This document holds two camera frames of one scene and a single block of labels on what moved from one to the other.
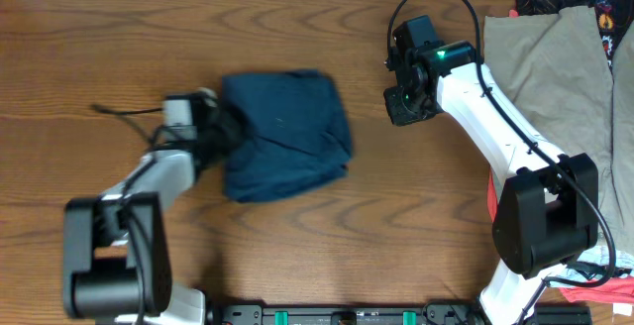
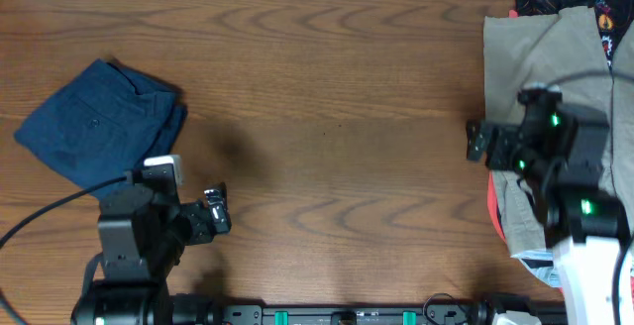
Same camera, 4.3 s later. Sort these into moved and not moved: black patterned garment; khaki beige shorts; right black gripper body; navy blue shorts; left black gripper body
Moved: navy blue shorts; right black gripper body; left black gripper body
Not moved: khaki beige shorts; black patterned garment
